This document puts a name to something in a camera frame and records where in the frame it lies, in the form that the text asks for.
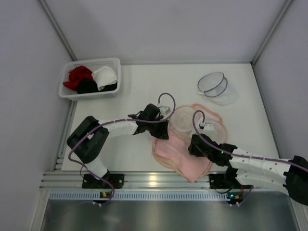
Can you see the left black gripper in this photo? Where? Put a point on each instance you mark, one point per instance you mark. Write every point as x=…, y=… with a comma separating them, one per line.
x=160, y=130

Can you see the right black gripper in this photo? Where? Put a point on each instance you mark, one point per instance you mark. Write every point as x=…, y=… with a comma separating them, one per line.
x=197, y=145

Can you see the pink bra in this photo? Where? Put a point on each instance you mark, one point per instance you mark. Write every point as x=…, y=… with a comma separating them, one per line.
x=173, y=154

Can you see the pink floral mesh laundry bag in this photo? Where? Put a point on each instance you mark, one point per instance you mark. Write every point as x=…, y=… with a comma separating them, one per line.
x=181, y=123

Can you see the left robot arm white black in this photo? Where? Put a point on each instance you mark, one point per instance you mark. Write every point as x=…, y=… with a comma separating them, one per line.
x=88, y=139

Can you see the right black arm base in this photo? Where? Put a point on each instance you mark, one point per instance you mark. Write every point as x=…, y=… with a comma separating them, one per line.
x=223, y=181

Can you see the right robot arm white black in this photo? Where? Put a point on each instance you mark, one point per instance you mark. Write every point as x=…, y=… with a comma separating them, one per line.
x=289, y=176

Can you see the white blue-rimmed mesh laundry bag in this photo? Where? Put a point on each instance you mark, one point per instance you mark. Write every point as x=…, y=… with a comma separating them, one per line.
x=216, y=87

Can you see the white bra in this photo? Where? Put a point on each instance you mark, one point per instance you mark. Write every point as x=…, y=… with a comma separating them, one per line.
x=105, y=78

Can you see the black garment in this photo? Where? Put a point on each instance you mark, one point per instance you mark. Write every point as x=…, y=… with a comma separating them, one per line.
x=87, y=85

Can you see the red garment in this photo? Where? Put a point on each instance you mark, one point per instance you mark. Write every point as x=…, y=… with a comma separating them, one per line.
x=76, y=75

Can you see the white plastic basket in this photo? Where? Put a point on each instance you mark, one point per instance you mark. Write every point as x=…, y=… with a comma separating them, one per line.
x=92, y=65

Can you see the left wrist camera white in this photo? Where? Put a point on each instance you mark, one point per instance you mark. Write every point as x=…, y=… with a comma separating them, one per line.
x=164, y=110

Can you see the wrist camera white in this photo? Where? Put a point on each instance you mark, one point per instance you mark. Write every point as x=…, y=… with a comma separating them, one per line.
x=204, y=127
x=164, y=110

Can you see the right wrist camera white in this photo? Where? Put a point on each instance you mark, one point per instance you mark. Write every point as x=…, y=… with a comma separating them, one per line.
x=204, y=127

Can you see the white slotted cable duct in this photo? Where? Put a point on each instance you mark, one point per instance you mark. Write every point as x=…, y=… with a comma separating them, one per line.
x=140, y=196

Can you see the aluminium mounting rail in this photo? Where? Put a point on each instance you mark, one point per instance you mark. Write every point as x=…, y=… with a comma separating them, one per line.
x=150, y=181

